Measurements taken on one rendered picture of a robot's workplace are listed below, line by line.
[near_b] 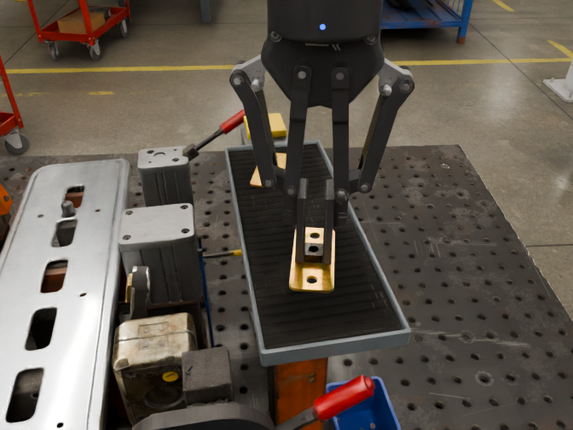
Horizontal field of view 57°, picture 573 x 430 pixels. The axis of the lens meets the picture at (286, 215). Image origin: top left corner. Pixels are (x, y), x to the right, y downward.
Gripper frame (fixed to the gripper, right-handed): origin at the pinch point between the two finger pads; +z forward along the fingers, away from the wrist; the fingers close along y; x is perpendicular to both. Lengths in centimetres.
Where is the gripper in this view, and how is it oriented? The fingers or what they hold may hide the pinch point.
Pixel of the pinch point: (315, 222)
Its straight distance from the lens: 45.2
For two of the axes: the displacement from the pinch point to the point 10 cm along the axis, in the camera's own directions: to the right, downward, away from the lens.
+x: -0.8, 6.0, -8.0
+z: 0.0, 8.0, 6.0
